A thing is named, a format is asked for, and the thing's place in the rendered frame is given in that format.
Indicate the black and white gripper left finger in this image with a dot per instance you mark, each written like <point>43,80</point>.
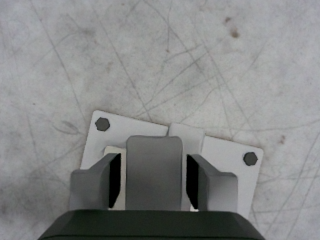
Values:
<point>99,187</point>

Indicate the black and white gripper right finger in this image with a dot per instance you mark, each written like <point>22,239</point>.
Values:
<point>209,189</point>

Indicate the grey metal mounting plate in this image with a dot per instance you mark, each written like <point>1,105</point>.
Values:
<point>242,160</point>

